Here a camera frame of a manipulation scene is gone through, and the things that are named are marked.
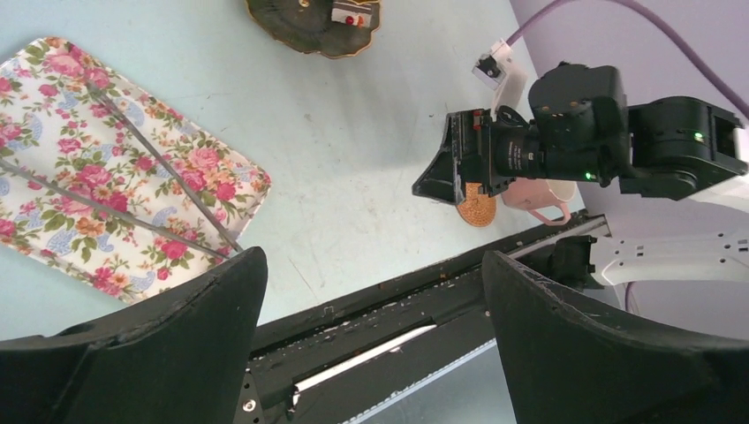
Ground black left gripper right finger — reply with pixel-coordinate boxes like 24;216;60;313
481;252;748;423

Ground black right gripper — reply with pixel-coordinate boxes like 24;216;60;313
412;106;547;205

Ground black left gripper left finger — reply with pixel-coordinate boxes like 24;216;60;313
1;247;268;423

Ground woven rattan coaster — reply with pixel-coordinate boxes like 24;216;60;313
456;183;497;227

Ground pink mug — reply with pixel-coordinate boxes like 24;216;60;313
501;178;578;226

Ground stainless steel serving tongs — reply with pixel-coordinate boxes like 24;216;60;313
1;81;243;259

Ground chocolate layered cake slice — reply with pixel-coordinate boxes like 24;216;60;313
330;1;375;27

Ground three tier dessert stand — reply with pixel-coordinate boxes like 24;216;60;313
246;0;382;59

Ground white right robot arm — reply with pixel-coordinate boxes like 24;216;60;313
412;62;748;290

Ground floral square tray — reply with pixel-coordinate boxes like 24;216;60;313
1;37;271;304

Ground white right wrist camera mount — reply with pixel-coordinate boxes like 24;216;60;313
472;39;527;120

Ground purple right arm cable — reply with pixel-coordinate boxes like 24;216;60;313
505;0;749;121

